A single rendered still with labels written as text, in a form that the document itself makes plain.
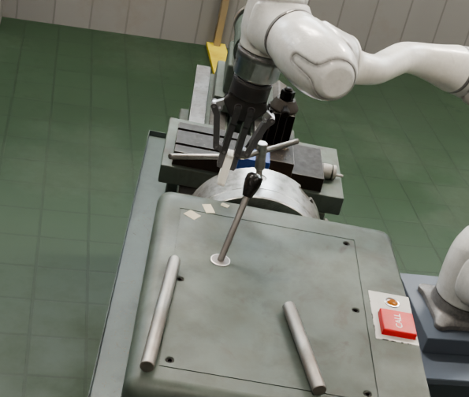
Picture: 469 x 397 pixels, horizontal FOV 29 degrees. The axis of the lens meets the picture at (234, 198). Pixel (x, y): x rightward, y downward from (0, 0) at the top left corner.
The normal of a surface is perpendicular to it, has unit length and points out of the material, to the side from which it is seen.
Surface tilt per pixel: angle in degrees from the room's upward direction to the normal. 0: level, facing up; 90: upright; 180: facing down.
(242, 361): 0
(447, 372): 0
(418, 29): 90
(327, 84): 89
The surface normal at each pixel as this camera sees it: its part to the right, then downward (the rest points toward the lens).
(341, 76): 0.26, 0.56
